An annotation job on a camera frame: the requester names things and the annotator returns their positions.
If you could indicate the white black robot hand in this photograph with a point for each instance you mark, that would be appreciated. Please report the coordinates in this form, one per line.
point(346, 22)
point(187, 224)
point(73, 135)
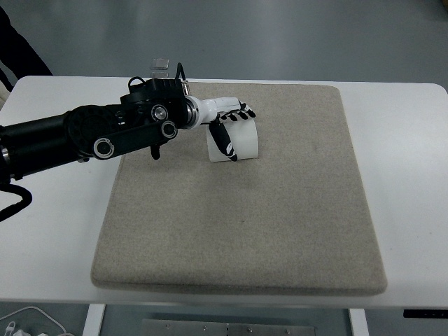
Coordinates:
point(210, 106)

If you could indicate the white cup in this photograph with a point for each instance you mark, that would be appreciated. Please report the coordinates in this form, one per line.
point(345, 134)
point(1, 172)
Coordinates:
point(246, 140)

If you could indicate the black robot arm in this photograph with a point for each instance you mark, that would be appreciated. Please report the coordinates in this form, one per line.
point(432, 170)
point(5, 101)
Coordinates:
point(87, 133)

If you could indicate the clear plastic floor piece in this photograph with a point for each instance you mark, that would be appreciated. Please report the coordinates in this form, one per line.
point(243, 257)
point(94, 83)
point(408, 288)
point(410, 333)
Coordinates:
point(161, 63)

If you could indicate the beige fabric mat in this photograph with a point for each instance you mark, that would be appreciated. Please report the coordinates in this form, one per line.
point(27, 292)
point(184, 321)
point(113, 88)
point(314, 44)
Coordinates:
point(245, 227)

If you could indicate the person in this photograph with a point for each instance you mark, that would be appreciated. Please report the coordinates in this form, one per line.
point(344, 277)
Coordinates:
point(17, 49)

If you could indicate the white table leg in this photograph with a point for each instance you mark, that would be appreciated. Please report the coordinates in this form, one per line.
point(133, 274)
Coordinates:
point(94, 320)
point(358, 323)

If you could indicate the black table control panel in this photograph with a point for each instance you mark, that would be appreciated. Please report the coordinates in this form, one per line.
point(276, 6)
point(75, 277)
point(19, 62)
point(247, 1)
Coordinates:
point(425, 313)

